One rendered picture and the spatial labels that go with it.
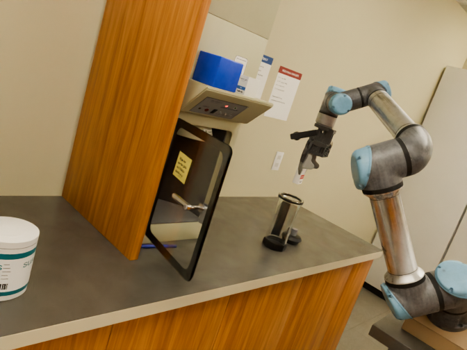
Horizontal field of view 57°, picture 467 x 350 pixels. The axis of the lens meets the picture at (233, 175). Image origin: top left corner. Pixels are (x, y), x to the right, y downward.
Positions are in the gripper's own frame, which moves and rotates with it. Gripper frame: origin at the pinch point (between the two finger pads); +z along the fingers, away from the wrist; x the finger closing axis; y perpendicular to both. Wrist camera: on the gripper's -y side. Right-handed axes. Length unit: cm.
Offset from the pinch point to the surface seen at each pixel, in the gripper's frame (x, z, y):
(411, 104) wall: 221, -48, -3
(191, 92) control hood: -59, -19, -21
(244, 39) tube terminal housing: -37, -40, -22
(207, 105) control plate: -52, -17, -19
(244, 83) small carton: -39.6, -26.1, -15.4
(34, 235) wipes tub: -102, 19, -20
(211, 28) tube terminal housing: -52, -39, -26
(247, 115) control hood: -32.6, -16.1, -14.3
